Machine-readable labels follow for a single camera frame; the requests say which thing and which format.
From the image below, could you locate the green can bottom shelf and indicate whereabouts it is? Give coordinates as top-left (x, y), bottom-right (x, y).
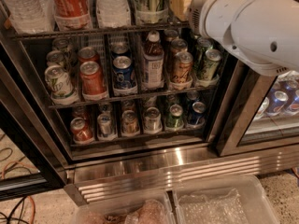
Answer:
top-left (165, 104), bottom-right (184, 131)

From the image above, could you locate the green ginger ale can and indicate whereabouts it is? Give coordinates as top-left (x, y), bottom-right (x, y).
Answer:
top-left (196, 49), bottom-right (222, 81)

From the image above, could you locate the closed glass fridge door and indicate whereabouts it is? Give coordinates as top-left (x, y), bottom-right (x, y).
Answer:
top-left (217, 62), bottom-right (299, 156)

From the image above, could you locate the clear water bottle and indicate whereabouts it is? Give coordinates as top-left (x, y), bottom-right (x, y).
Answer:
top-left (4, 0), bottom-right (55, 34)

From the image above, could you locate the clear plastic bin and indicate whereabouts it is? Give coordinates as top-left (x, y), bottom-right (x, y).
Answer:
top-left (70, 189), bottom-right (176, 224)
top-left (172, 175), bottom-right (280, 224)

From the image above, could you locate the open glass fridge door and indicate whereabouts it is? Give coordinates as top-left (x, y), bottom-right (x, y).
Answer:
top-left (0, 63), bottom-right (66, 201)

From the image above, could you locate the blue pepsi can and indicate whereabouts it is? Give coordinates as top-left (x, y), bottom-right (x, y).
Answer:
top-left (112, 56), bottom-right (137, 96)

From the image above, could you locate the right clear plastic bin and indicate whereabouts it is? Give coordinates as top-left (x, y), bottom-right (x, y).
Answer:
top-left (172, 175), bottom-right (280, 224)

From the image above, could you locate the red cola bottle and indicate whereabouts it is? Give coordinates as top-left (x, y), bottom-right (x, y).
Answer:
top-left (53, 0), bottom-right (93, 31)

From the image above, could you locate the red can bottom shelf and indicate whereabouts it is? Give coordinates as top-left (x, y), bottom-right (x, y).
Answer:
top-left (70, 118), bottom-right (93, 143)

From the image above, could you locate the white can bottom shelf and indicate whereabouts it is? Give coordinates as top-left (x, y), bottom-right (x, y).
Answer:
top-left (144, 107), bottom-right (162, 133)

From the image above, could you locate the left clear plastic bin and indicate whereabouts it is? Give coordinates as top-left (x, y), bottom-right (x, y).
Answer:
top-left (70, 189), bottom-right (176, 224)

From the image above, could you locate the white green soda can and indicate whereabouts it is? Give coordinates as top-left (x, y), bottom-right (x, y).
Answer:
top-left (44, 64), bottom-right (78, 105)

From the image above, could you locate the gold can bottom shelf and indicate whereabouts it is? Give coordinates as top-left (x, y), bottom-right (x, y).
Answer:
top-left (121, 110), bottom-right (140, 136)

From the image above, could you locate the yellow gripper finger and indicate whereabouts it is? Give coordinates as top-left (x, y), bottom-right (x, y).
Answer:
top-left (169, 0), bottom-right (192, 21)

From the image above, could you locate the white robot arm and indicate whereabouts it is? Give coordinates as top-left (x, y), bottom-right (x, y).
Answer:
top-left (169, 0), bottom-right (299, 77)

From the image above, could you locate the orange power cable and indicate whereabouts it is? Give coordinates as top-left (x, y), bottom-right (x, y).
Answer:
top-left (0, 161), bottom-right (39, 224)

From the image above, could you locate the blue can bottom shelf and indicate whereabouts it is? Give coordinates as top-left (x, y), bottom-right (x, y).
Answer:
top-left (187, 102), bottom-right (206, 125)

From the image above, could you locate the stainless steel beverage fridge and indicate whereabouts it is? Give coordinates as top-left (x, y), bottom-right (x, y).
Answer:
top-left (0, 0), bottom-right (299, 205)

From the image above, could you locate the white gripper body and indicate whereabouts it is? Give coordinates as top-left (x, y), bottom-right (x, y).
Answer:
top-left (188, 0), bottom-right (241, 39)

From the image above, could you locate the silver can bottom shelf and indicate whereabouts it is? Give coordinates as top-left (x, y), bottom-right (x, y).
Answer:
top-left (97, 113), bottom-right (117, 140)

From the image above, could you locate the white labelled bottle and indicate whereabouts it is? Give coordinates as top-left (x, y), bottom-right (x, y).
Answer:
top-left (96, 0), bottom-right (131, 28)

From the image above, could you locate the blue pepsi can right fridge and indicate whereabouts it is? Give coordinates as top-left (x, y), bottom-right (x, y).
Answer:
top-left (265, 91), bottom-right (289, 116)

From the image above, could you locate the green silver tall can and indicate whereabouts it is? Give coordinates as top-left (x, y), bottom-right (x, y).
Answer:
top-left (135, 0), bottom-right (168, 24)

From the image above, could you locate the black cable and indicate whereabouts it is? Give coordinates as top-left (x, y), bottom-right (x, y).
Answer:
top-left (0, 196), bottom-right (30, 224)

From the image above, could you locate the red soda can front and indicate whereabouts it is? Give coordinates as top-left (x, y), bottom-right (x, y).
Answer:
top-left (79, 62), bottom-right (108, 101)

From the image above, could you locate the gold brown soda can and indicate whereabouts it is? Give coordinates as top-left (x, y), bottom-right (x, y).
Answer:
top-left (170, 51), bottom-right (193, 91)

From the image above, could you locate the brown tea bottle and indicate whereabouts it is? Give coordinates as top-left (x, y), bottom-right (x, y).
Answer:
top-left (142, 31), bottom-right (164, 89)

